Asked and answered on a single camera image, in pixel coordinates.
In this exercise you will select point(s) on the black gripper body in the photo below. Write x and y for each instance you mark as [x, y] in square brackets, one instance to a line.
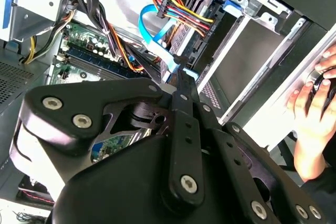
[118, 182]

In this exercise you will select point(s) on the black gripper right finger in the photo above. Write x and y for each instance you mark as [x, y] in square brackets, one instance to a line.
[228, 150]

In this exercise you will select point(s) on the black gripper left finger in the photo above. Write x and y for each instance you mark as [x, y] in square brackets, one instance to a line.
[78, 103]

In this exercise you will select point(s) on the person's left hand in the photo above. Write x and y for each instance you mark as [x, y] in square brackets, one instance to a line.
[312, 129]

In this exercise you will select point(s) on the person's right hand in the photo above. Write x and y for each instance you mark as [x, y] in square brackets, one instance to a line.
[329, 60]

